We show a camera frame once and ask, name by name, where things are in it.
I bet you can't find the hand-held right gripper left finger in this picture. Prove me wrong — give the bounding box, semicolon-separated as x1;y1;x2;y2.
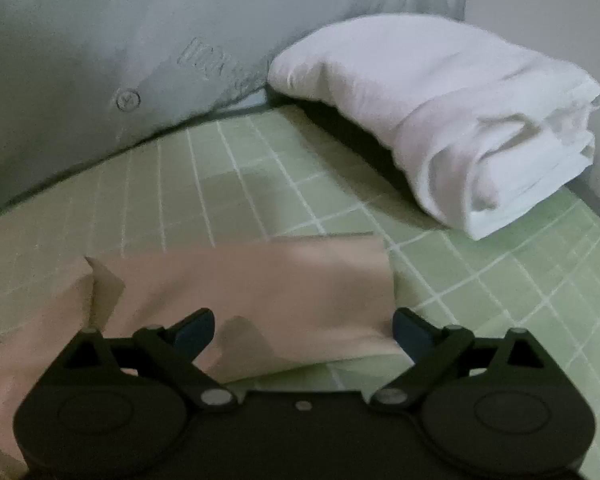
56;308;239;414

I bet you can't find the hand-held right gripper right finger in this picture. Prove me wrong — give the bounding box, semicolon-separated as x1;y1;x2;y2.
370;307;549;415

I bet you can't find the beige long-sleeve shirt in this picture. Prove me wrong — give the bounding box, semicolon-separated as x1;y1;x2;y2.
0;232;406;480

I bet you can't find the green checked bed sheet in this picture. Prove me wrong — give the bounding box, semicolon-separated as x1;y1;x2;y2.
0;99;600;480

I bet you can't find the folded white garment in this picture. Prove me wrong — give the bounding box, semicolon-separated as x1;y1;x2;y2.
267;14;600;241

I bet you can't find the printed grey-green pillow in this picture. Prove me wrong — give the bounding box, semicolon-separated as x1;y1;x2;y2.
0;0;468;228

